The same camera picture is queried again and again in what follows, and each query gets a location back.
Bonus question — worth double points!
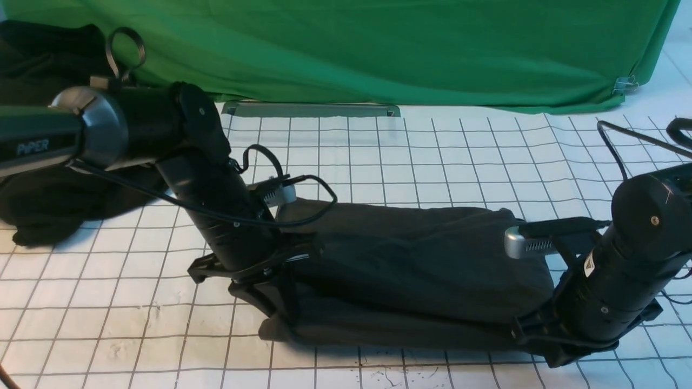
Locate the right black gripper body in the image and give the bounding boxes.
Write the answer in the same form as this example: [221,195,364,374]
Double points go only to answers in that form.
[511,296,663,368]

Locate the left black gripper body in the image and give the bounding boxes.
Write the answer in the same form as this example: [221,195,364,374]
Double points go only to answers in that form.
[188,236,324,321]

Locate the gray long-sleeved shirt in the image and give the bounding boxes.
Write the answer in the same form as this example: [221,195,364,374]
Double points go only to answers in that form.
[258,203,554,355]

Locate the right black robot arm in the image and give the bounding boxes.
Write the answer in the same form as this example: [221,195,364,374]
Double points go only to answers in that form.
[504,163,691,368]

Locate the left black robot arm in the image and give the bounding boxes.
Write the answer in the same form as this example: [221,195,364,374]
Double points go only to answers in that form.
[2,83,326,321]

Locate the gray metal bar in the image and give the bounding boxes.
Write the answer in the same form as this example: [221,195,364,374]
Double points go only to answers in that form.
[222,101,401,118]

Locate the silver binder clip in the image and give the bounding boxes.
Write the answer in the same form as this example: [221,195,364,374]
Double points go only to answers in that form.
[612,75,640,96]

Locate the green backdrop cloth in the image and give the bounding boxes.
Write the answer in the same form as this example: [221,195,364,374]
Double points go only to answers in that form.
[2,1,680,114]

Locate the black crumpled garment pile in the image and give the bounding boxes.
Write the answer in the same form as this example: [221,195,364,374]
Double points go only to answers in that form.
[1,21,152,247]

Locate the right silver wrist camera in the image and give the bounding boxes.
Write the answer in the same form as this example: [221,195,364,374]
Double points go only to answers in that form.
[504,226,558,259]

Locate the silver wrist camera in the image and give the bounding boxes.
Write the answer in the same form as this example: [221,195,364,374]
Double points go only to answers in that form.
[247,180,297,209]
[504,226,558,259]

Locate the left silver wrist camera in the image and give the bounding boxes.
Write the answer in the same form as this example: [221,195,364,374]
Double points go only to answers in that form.
[247,180,297,209]

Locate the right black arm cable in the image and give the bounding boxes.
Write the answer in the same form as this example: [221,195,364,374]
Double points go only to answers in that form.
[519,116,692,303]

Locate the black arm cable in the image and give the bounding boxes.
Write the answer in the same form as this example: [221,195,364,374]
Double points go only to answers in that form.
[519,116,692,303]
[70,27,338,229]

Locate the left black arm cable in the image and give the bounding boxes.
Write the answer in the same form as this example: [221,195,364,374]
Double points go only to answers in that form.
[70,27,338,229]

